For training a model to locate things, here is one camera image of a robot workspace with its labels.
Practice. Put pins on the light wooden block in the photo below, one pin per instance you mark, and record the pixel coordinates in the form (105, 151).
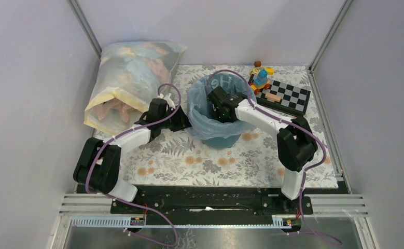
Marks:
(273, 97)

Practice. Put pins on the light blue plastic bag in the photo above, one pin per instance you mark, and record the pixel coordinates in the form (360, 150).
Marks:
(200, 109)

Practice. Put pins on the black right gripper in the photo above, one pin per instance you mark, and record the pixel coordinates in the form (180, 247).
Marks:
(215, 112)

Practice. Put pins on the black chess board box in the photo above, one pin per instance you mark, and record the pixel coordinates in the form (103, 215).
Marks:
(294, 101)

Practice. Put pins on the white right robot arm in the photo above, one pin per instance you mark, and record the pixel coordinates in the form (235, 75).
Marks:
(295, 145)

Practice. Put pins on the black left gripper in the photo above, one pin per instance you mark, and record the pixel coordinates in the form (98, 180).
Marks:
(182, 121)

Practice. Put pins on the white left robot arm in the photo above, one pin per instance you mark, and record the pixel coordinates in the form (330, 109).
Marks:
(99, 162)

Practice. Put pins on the large clear bag of trash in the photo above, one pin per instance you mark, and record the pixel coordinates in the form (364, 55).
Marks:
(130, 75)

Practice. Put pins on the colourful toy block vehicle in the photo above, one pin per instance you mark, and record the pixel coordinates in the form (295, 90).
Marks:
(259, 79)

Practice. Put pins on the teal plastic trash bin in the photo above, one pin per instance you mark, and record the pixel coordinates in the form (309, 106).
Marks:
(219, 142)

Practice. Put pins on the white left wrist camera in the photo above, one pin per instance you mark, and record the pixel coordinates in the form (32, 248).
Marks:
(168, 99)

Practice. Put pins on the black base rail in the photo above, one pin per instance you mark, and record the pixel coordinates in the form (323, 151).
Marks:
(206, 206)

